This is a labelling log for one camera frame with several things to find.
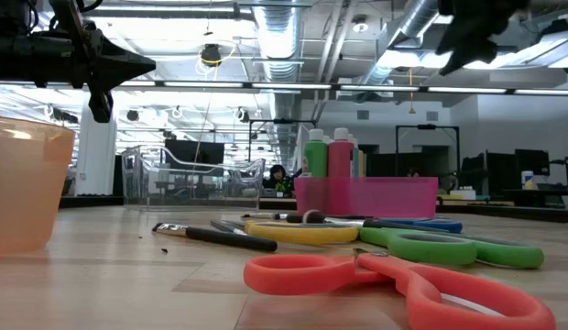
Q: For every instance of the black rail with light strips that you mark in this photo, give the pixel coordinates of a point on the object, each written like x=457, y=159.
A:
x=288, y=85

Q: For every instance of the green paint bottle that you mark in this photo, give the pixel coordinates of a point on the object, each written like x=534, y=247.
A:
x=316, y=156

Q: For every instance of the orange translucent plastic bin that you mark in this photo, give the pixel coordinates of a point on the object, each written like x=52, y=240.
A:
x=27, y=183

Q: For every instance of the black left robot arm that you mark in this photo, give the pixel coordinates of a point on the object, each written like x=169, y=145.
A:
x=2, y=59

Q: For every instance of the pink paint bottle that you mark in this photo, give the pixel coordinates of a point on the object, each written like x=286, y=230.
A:
x=341, y=156

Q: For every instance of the black background rig frame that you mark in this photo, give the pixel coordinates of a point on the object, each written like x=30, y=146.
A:
x=426, y=127
x=284, y=121

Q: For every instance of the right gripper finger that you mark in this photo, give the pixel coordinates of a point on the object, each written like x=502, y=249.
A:
x=478, y=48
x=455, y=36

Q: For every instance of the black computer monitor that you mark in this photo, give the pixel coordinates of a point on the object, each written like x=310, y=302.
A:
x=531, y=160
x=494, y=172
x=192, y=151

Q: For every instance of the red translucent plastic bin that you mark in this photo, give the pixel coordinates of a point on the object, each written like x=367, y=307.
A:
x=389, y=197

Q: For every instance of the round white ceiling sensor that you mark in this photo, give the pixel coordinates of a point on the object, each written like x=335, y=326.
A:
x=360, y=26

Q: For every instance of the thick round paint brush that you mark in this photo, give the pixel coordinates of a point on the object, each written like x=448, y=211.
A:
x=313, y=216

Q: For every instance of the white building column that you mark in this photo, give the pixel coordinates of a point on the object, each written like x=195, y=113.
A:
x=96, y=156

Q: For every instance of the white labelled container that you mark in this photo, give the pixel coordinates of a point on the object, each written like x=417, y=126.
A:
x=527, y=179

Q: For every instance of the clear plastic bin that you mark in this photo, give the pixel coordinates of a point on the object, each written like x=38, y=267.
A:
x=133, y=179

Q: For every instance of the white paint bottle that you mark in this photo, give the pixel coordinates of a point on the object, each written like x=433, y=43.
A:
x=326, y=138

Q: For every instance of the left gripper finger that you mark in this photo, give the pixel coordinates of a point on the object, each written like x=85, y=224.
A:
x=119, y=75
x=116, y=55

